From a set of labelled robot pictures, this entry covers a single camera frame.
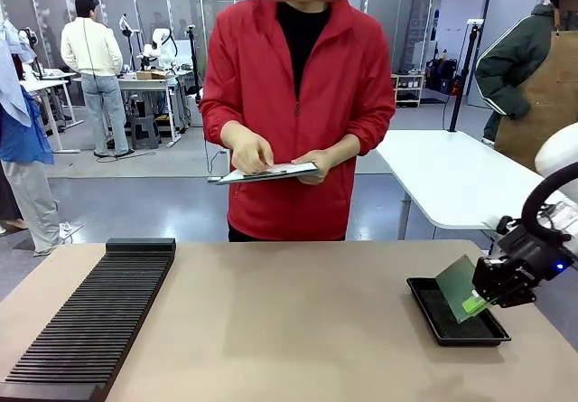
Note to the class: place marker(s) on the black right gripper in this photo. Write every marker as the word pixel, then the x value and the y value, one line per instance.
pixel 533 262

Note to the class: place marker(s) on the green PCB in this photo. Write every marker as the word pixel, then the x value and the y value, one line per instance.
pixel 454 289

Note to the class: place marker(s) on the dark clipboard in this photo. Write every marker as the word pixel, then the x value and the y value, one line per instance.
pixel 253 177

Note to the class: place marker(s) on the small white robot arm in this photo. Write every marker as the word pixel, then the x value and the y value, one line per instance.
pixel 160 40

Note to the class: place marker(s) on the person's right forearm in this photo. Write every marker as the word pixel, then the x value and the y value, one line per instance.
pixel 221 122

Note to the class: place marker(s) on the person's left forearm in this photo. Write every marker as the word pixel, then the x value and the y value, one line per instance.
pixel 366 131

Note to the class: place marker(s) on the black slotted PCB rack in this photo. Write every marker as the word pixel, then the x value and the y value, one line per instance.
pixel 90 320

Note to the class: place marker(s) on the person's left hand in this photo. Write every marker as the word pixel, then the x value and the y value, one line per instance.
pixel 323 162

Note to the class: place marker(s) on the person's right hand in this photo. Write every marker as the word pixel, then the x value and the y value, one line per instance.
pixel 250 153

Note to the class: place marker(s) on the black plastic tray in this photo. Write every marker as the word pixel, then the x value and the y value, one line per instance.
pixel 478 330

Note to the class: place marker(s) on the white table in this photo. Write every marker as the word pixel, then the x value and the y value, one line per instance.
pixel 451 171

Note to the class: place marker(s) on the low wooden shelf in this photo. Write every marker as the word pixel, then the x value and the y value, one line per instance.
pixel 406 90

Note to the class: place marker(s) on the black bags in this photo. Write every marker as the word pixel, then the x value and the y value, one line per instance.
pixel 442 77

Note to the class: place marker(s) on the black light stand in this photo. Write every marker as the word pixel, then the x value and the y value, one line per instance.
pixel 465 68

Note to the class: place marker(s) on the white paper sheet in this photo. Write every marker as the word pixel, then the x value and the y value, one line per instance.
pixel 289 168

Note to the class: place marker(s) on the person in red jacket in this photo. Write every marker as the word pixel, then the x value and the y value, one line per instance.
pixel 271 81

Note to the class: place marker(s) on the black tripod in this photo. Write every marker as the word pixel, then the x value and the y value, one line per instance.
pixel 194 58

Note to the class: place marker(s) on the black step stool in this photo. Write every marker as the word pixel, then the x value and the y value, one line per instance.
pixel 144 131

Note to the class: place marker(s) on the cardboard box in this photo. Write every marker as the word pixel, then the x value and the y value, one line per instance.
pixel 151 75

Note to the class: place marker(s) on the grey desk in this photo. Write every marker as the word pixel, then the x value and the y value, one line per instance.
pixel 135 83

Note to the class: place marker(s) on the man in white sweater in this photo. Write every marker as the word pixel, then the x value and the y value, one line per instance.
pixel 90 49

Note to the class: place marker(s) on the white desk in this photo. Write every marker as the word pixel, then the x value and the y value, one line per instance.
pixel 49 81

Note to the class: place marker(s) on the person in blue shirt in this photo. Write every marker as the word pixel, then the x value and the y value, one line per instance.
pixel 22 131

